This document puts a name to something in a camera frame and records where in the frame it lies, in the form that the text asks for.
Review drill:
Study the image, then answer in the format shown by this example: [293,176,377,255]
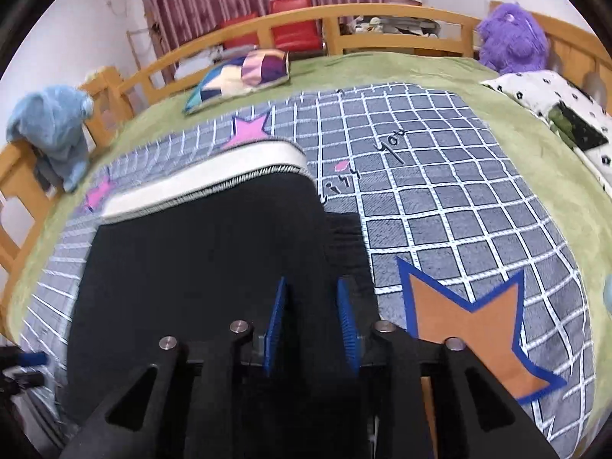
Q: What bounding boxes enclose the purple plush toy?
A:
[476,3,549,75]

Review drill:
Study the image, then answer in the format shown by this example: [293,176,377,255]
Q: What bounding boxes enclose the green bed sheet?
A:
[4,50,612,441]

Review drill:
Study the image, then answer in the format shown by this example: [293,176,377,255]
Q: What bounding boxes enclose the white black-dotted pillow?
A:
[481,70,611,194]

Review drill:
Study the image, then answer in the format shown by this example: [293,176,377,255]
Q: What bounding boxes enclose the grey checked blanket with stars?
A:
[22,83,594,458]

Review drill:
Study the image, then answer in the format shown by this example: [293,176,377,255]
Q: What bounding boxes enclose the colourful geometric pillow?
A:
[182,49,290,115]

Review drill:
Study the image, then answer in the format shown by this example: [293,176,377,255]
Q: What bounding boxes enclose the left red chair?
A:
[218,12,262,51]

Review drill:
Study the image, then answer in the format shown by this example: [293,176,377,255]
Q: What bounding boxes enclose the small round light-blue toy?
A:
[603,275,612,314]

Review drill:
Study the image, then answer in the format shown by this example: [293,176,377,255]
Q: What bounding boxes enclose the light blue towel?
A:
[5,85,94,193]

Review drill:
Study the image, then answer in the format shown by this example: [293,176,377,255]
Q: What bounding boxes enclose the wooden bed frame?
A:
[0,0,612,340]

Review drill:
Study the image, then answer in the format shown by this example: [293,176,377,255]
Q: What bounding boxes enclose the black pants with white stripe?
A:
[60,138,378,458]

